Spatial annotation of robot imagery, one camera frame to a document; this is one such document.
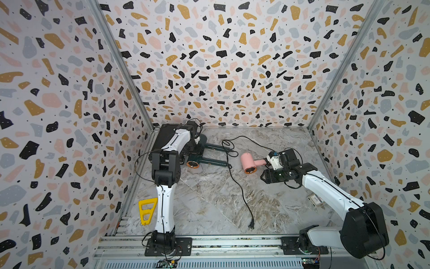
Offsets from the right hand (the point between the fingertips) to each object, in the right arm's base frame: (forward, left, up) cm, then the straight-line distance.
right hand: (267, 176), depth 86 cm
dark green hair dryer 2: (+11, +39, -3) cm, 41 cm away
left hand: (+18, +39, -5) cm, 43 cm away
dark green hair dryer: (+29, +37, -5) cm, 48 cm away
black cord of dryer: (-20, +8, -9) cm, 24 cm away
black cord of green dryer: (+35, +7, -9) cm, 37 cm away
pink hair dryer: (+9, +8, -4) cm, 13 cm away
